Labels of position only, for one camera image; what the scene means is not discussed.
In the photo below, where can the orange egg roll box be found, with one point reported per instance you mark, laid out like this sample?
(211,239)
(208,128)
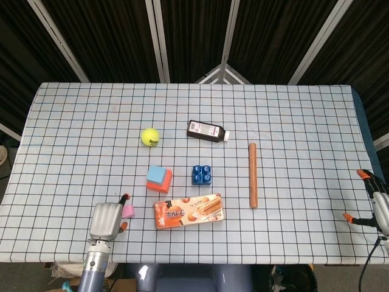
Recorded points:
(188,211)

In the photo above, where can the dark folding screen white frames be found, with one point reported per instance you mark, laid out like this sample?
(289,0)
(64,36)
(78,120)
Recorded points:
(194,30)

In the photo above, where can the wooden rolling pin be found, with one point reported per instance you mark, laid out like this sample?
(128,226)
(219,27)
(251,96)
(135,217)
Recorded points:
(253,176)

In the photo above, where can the checked light blue tablecloth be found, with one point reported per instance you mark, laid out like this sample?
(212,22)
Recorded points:
(273,106)

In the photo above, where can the small pink foam cube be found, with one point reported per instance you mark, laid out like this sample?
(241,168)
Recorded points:
(129,212)

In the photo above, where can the brown bottle white cap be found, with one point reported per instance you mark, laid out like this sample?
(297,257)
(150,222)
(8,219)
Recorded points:
(206,131)

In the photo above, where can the dark blue table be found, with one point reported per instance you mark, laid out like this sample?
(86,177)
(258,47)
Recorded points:
(364,121)

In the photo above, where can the white round object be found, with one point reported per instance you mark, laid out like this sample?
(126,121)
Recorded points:
(3,155)

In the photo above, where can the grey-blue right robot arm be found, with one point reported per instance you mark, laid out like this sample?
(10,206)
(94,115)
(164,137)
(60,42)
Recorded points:
(387,246)

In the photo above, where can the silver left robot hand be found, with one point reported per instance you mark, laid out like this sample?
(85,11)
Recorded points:
(104,222)

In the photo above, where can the yellow tennis ball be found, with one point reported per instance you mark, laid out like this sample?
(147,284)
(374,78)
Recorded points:
(150,137)

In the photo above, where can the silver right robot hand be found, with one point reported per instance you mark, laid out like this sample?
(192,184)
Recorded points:
(382,210)

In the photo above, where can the black waste bin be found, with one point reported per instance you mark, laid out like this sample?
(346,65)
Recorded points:
(304,280)

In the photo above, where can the grey-blue robot torso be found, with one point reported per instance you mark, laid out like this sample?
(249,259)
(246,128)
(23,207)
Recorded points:
(182,280)

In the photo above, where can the medium blue foam cube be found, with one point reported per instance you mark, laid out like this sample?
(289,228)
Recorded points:
(155,175)

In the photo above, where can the brown cardboard box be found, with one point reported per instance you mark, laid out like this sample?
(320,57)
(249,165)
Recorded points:
(124,286)

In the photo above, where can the large orange foam cube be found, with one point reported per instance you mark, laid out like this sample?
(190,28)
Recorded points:
(167,184)

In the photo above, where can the blue studded toy brick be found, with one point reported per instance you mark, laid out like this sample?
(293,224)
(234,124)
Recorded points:
(201,175)

